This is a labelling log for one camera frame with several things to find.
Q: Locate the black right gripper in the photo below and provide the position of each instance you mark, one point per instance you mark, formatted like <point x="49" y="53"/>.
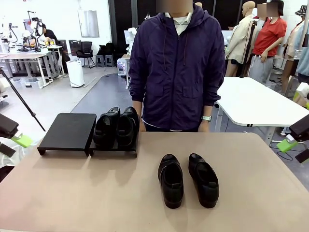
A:
<point x="301" y="129"/>

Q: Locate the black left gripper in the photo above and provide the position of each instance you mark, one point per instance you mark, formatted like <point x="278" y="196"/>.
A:
<point x="7" y="126"/>

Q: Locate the person's right forearm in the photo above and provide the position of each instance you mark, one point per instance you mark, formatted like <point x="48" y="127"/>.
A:
<point x="137" y="94"/>

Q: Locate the person's left forearm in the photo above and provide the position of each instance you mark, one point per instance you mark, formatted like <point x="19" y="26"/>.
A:
<point x="213" y="94"/>

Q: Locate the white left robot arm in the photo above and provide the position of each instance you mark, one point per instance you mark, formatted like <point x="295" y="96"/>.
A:
<point x="3" y="87"/>

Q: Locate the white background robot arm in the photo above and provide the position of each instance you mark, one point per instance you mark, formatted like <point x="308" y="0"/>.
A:
<point x="4" y="29"/>

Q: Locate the black shoe stand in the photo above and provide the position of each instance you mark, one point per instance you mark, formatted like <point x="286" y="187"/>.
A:
<point x="67" y="130"/>
<point x="113" y="151"/>

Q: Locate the person's left hand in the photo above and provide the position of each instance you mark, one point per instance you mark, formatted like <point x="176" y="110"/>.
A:
<point x="204" y="126"/>

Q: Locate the person's right hand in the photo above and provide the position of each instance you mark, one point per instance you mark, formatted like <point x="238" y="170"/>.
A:
<point x="143" y="126"/>

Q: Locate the white table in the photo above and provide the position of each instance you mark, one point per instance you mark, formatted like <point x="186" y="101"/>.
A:
<point x="253" y="101"/>

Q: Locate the clear storage box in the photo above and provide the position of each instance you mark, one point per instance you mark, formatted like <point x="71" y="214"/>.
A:
<point x="31" y="82"/>

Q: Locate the long background workbench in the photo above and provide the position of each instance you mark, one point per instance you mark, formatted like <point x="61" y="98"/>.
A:
<point x="21" y="56"/>

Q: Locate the white air purifier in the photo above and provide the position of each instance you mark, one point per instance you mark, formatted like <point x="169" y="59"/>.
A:
<point x="75" y="75"/>

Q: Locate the silver wristwatch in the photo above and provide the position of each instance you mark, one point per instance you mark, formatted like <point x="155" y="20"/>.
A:
<point x="206" y="118"/>

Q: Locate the light blue garment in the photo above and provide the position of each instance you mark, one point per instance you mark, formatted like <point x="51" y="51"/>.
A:
<point x="304" y="53"/>

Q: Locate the mannequin with bucket hat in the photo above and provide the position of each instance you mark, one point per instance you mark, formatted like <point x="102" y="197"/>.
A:
<point x="290" y="46"/>

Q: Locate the black monitor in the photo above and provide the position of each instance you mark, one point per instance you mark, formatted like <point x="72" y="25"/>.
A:
<point x="74" y="47"/>

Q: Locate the seated person in black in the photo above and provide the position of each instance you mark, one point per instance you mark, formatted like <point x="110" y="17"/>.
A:
<point x="49" y="35"/>

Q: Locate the black background robot rig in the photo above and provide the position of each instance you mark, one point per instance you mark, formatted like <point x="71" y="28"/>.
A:
<point x="37" y="26"/>

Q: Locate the grey stool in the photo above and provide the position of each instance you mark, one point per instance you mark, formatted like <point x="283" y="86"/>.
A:
<point x="100" y="60"/>
<point x="109" y="60"/>

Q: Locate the black office chair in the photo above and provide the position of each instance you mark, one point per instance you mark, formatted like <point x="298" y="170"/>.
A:
<point x="86" y="48"/>

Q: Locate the mannequin in beige coat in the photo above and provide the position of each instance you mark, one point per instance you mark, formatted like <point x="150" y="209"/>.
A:
<point x="239" y="43"/>

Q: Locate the computer case with lights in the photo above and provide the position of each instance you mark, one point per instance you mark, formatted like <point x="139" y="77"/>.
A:
<point x="122" y="66"/>

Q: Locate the black backpack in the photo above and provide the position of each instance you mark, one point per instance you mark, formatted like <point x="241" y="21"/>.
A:
<point x="107" y="48"/>

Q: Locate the person in purple jacket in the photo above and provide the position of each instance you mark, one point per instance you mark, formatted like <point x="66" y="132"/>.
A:
<point x="176" y="60"/>

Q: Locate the white humanoid background robot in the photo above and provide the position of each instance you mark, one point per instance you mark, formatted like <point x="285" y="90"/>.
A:
<point x="131" y="33"/>

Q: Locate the mannequin in dark red top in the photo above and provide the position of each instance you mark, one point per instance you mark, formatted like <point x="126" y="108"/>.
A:
<point x="198" y="4"/>

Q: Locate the grey wall panel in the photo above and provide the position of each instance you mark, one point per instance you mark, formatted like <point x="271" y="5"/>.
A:
<point x="88" y="24"/>

